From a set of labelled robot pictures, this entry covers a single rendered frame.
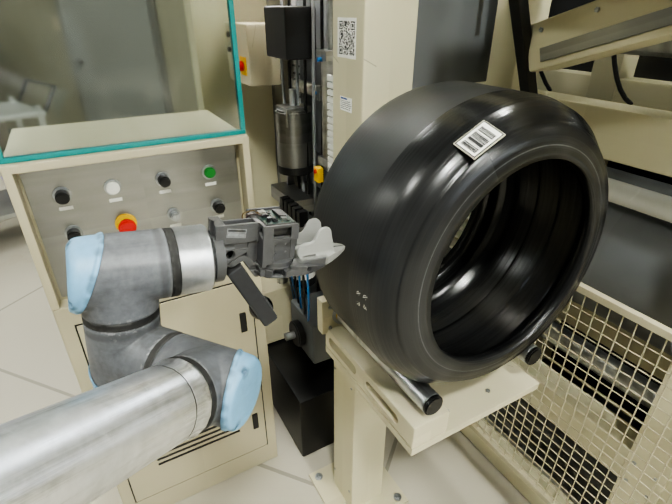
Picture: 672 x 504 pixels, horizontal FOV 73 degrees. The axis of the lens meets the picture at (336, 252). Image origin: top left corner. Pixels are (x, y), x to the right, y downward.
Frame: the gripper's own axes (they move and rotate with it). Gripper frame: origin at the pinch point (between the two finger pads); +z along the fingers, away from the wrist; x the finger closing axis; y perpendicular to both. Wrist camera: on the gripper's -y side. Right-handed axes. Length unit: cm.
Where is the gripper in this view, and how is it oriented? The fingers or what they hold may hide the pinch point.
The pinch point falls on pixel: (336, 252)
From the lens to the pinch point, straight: 71.5
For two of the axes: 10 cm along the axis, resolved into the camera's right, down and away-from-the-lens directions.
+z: 8.6, -1.3, 4.9
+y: 1.1, -9.0, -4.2
